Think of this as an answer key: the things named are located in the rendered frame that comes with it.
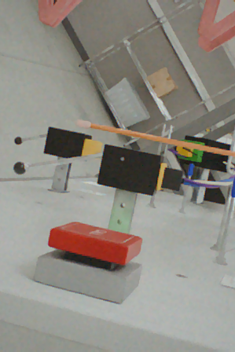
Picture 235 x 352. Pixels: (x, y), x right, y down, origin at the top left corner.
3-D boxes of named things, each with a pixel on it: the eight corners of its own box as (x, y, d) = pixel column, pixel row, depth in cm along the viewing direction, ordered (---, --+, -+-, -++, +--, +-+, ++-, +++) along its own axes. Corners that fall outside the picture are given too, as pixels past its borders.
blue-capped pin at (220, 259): (211, 260, 57) (230, 173, 56) (227, 263, 57) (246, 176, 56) (211, 262, 55) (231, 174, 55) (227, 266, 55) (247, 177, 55)
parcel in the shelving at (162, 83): (145, 76, 748) (164, 65, 743) (148, 78, 788) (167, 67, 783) (157, 98, 749) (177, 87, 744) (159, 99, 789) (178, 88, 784)
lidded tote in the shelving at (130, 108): (103, 89, 758) (125, 77, 752) (108, 90, 799) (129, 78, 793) (126, 130, 760) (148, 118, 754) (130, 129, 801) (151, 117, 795)
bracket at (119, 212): (109, 232, 61) (119, 185, 61) (131, 237, 61) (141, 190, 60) (101, 238, 56) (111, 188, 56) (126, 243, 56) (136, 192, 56)
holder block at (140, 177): (103, 182, 61) (111, 144, 61) (156, 194, 60) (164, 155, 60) (96, 184, 57) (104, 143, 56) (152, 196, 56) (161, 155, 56)
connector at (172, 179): (135, 180, 60) (139, 161, 60) (182, 190, 59) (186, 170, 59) (132, 181, 57) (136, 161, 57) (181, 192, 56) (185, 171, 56)
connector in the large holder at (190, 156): (201, 162, 125) (205, 143, 125) (192, 160, 123) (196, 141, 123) (181, 158, 129) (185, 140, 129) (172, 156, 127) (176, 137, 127)
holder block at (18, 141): (12, 179, 98) (23, 121, 98) (80, 194, 96) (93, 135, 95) (1, 179, 94) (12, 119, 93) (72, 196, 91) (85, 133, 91)
